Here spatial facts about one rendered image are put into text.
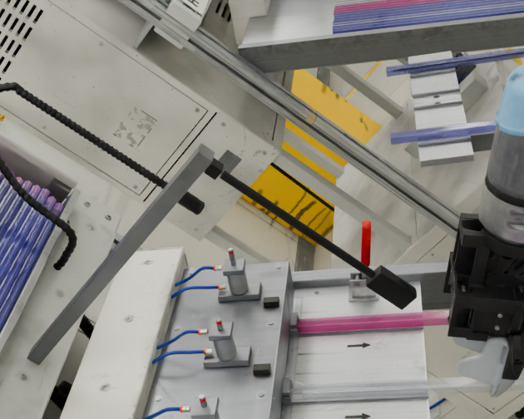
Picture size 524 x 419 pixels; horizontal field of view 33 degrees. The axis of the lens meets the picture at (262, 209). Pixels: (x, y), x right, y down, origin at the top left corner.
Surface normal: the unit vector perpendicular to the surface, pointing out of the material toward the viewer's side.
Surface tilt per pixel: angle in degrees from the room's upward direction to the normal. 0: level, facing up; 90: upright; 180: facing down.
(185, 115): 90
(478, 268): 90
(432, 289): 90
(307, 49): 90
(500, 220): 58
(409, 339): 44
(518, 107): 49
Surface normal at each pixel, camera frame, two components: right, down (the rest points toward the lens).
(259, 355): -0.16, -0.82
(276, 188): -0.10, 0.56
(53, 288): 0.59, -0.63
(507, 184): -0.68, 0.40
